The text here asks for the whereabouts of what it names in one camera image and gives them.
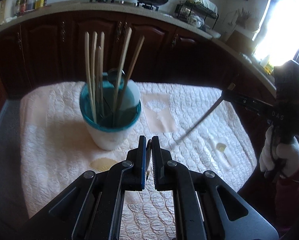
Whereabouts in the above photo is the dark brown chopstick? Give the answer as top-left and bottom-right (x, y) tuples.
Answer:
(169, 96), (223, 150)
(116, 35), (145, 111)

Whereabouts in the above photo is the metal spoon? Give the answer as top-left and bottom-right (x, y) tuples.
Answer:
(107, 68), (126, 111)

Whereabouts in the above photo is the white ceramic spoon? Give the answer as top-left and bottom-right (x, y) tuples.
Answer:
(119, 80), (141, 111)

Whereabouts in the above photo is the grey kitchen countertop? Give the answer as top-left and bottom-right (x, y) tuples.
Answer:
(0, 0), (276, 96)

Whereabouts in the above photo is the white gloved right hand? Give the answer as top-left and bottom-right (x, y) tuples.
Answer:
(259, 126), (299, 180)

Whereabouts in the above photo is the white utensil cup teal rim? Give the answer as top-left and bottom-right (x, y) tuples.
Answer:
(79, 73), (141, 151)

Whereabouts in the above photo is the dish drying rack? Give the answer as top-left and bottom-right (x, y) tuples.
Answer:
(174, 0), (219, 29)

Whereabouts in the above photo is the dark sauce bottle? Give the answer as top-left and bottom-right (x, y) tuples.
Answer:
(20, 0), (27, 14)

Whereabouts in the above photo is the white microwave oven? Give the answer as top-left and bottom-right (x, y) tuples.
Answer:
(0, 0), (17, 26)

